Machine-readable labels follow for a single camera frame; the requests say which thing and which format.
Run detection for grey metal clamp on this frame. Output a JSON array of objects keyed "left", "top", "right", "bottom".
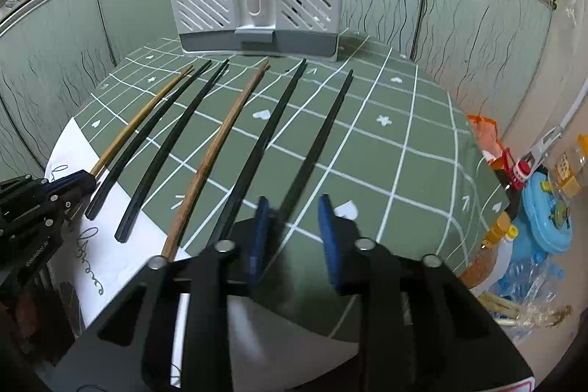
[{"left": 524, "top": 123, "right": 568, "bottom": 165}]

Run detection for green grid tablecloth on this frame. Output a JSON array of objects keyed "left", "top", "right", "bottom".
[{"left": 43, "top": 31, "right": 517, "bottom": 392}]

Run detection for dark oil bottle red cap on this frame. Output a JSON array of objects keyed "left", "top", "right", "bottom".
[{"left": 503, "top": 148, "right": 534, "bottom": 191}]

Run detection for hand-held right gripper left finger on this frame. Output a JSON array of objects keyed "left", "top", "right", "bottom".
[{"left": 46, "top": 197, "right": 272, "bottom": 392}]

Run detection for black chopstick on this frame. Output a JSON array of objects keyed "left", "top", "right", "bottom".
[
  {"left": 115, "top": 59, "right": 230, "bottom": 244},
  {"left": 271, "top": 69, "right": 355, "bottom": 218},
  {"left": 214, "top": 58, "right": 308, "bottom": 247},
  {"left": 84, "top": 59, "right": 214, "bottom": 221}
]

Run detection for pack of water bottles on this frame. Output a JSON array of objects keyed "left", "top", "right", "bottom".
[{"left": 498, "top": 252, "right": 563, "bottom": 305}]

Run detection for orange oil jug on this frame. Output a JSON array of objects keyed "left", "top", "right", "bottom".
[{"left": 459, "top": 245, "right": 506, "bottom": 296}]

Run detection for white pipe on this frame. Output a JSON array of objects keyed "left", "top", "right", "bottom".
[{"left": 553, "top": 80, "right": 588, "bottom": 131}]

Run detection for yellow cap bottle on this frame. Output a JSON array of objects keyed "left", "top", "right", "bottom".
[{"left": 482, "top": 213, "right": 517, "bottom": 248}]

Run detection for orange bag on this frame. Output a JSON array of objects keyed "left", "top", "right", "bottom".
[{"left": 466, "top": 113, "right": 513, "bottom": 170}]

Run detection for wooden chopstick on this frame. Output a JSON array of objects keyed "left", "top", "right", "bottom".
[
  {"left": 89, "top": 64, "right": 196, "bottom": 181},
  {"left": 160, "top": 58, "right": 271, "bottom": 259}
]

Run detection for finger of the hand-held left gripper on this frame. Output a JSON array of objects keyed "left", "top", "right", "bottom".
[
  {"left": 46, "top": 185, "right": 97, "bottom": 232},
  {"left": 0, "top": 170, "right": 95, "bottom": 204}
]

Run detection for clear plastic bag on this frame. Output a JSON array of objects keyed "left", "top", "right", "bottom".
[{"left": 478, "top": 291, "right": 575, "bottom": 344}]

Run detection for clear jar yellow lid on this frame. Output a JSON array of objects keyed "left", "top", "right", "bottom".
[{"left": 549, "top": 135, "right": 588, "bottom": 197}]

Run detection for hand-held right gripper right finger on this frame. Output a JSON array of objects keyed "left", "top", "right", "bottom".
[{"left": 318, "top": 194, "right": 536, "bottom": 392}]

